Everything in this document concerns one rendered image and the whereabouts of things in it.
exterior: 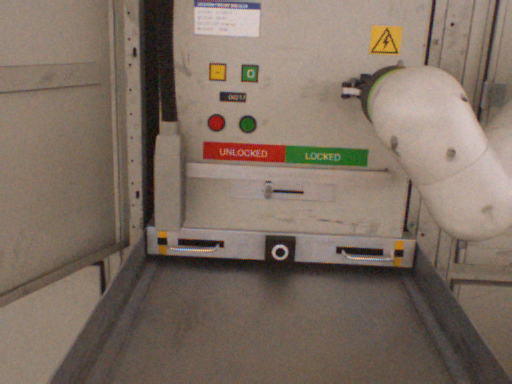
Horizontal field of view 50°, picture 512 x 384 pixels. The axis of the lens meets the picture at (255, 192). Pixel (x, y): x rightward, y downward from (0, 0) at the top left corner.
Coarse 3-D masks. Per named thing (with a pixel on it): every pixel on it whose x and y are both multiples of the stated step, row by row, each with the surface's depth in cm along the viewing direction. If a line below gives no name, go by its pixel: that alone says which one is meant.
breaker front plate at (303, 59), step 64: (192, 0) 98; (256, 0) 98; (320, 0) 97; (384, 0) 97; (192, 64) 101; (256, 64) 101; (320, 64) 101; (384, 64) 100; (192, 128) 105; (256, 128) 104; (320, 128) 104; (192, 192) 108; (256, 192) 108; (320, 192) 107; (384, 192) 107
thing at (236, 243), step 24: (192, 240) 110; (216, 240) 110; (240, 240) 110; (264, 240) 110; (312, 240) 109; (336, 240) 109; (360, 240) 109; (384, 240) 109; (408, 240) 109; (360, 264) 110; (408, 264) 110
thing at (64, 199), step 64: (0, 0) 86; (64, 0) 97; (0, 64) 88; (64, 64) 98; (0, 128) 90; (64, 128) 102; (0, 192) 92; (64, 192) 105; (128, 192) 118; (0, 256) 95; (64, 256) 108
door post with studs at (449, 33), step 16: (448, 0) 105; (464, 0) 105; (448, 16) 106; (464, 16) 106; (432, 32) 107; (448, 32) 107; (464, 32) 107; (432, 48) 108; (448, 48) 108; (464, 48) 108; (432, 64) 109; (448, 64) 108; (416, 192) 117; (416, 208) 118; (416, 224) 119; (432, 224) 118; (416, 240) 119; (432, 240) 119; (432, 256) 120
